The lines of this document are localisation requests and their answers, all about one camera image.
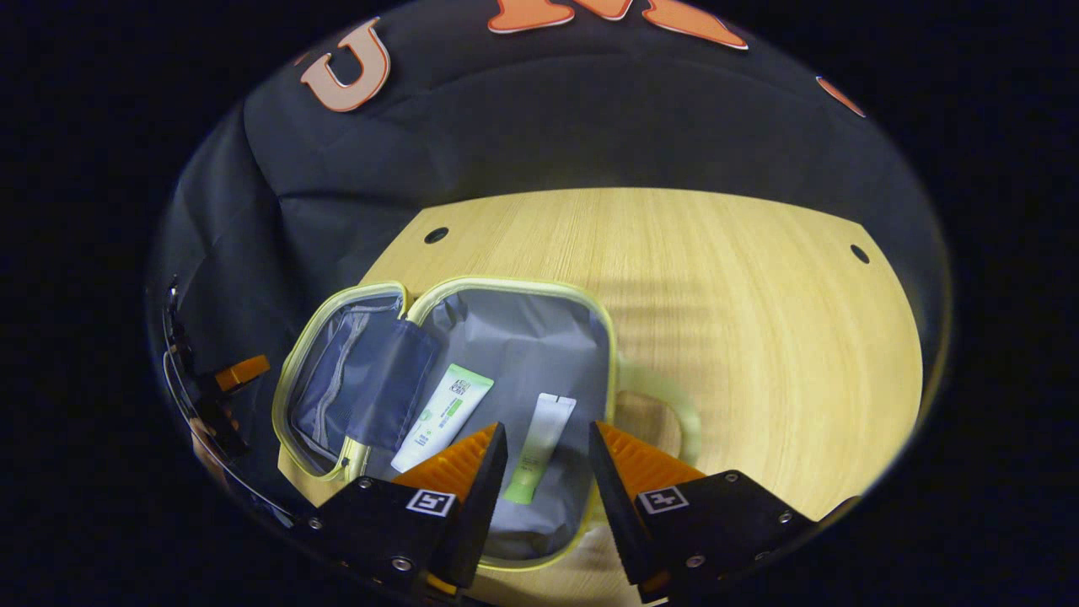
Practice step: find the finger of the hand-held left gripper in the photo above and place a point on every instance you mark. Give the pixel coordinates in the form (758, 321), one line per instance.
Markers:
(243, 372)

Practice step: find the small green white tube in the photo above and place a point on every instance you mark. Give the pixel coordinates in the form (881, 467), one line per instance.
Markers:
(539, 451)

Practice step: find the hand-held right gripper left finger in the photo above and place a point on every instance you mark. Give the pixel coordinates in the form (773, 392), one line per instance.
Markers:
(480, 514)

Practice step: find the black backdrop cloth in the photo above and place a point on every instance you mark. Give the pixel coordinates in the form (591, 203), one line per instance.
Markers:
(548, 126)

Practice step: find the large white green tube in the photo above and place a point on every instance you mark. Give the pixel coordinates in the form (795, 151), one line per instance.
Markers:
(442, 417)

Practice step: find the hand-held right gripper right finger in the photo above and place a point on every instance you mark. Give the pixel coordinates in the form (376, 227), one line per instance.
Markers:
(620, 514)

